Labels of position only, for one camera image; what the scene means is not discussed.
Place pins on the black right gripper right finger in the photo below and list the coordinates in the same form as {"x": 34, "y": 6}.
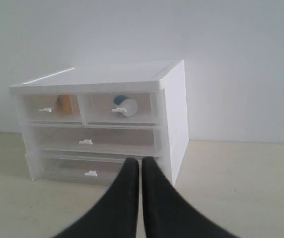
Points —
{"x": 167, "y": 214}

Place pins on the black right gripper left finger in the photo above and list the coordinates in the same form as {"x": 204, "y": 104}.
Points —
{"x": 115, "y": 215}

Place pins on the yellow cheese block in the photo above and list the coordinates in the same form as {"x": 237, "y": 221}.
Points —
{"x": 63, "y": 105}

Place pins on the translucent bottom wide drawer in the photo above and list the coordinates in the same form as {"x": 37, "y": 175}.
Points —
{"x": 74, "y": 166}

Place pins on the white plastic drawer cabinet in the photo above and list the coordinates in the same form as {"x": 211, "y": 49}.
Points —
{"x": 81, "y": 123}

